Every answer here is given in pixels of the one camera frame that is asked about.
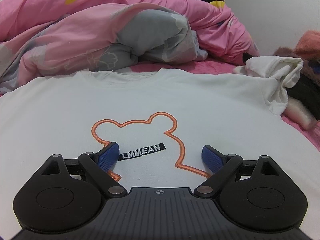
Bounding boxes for white t-shirt with orange bear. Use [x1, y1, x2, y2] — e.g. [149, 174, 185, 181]
[1, 57, 319, 239]

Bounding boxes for pink floral bed sheet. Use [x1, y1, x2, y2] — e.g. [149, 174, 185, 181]
[0, 60, 320, 153]

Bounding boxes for black folded garment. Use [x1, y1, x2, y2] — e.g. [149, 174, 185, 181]
[235, 53, 319, 121]

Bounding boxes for brown plush toy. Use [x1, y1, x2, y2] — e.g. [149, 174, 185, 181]
[273, 47, 319, 85]

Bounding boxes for pink quilt with grey lining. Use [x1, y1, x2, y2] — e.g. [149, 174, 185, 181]
[1, 0, 259, 94]

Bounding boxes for pink fluffy pompom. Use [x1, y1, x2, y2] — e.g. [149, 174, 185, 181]
[293, 30, 320, 60]

